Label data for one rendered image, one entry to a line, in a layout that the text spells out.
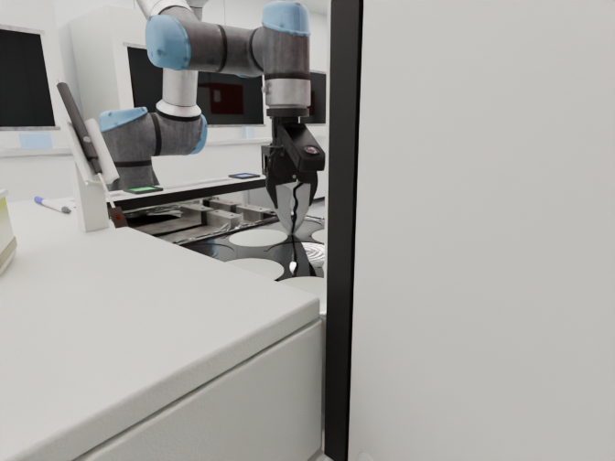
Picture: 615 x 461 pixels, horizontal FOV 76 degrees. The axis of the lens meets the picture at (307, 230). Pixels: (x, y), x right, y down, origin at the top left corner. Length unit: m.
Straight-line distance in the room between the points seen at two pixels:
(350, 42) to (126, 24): 3.80
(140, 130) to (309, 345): 0.88
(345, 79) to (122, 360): 0.21
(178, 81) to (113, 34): 2.87
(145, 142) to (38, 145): 2.38
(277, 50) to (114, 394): 0.54
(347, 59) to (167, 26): 0.45
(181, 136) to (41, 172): 2.39
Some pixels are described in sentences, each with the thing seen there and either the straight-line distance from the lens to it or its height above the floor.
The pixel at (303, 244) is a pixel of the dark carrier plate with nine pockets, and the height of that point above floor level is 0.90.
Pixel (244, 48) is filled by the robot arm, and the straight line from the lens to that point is 0.73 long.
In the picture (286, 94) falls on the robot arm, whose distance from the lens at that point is 0.65.
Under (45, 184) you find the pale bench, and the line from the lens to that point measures 3.47.
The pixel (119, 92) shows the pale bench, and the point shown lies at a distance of 3.90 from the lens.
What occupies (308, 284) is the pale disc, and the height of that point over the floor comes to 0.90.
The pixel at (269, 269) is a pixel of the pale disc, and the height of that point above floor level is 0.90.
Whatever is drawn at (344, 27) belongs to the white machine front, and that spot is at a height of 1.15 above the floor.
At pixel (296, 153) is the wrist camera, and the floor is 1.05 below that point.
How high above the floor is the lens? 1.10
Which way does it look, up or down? 16 degrees down
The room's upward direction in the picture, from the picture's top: straight up
